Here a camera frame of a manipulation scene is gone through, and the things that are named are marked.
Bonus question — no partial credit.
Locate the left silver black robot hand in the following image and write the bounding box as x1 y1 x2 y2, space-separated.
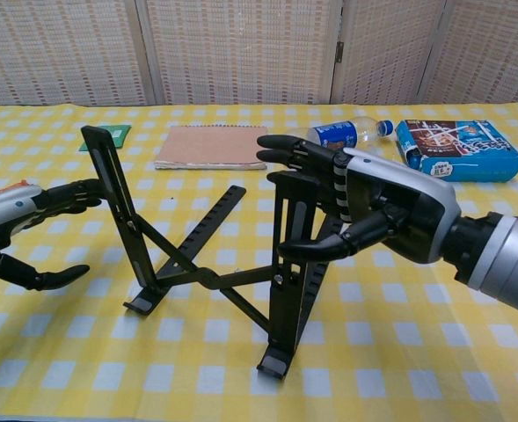
0 178 104 292

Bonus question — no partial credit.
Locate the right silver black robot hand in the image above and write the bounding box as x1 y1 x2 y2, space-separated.
256 134 462 265

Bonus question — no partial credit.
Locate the black folding laptop stand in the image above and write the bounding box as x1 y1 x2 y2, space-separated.
78 125 337 379

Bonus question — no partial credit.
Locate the orange white snack bag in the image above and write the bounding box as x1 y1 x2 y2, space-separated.
0 178 38 203

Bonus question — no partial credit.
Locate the blue snack box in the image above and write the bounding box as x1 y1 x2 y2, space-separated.
394 119 518 184

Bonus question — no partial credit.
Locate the clear bottle with blue label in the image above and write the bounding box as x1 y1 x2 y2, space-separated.
306 117 395 150

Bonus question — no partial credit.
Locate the green flat packet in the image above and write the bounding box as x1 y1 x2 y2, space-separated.
78 124 133 153

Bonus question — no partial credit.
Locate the yellow white checked tablecloth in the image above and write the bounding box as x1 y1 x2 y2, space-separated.
0 101 518 422

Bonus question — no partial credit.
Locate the brown spiral notebook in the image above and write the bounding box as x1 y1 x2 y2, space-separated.
153 125 269 171

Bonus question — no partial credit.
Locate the woven folding screen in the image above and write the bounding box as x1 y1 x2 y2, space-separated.
0 0 518 109

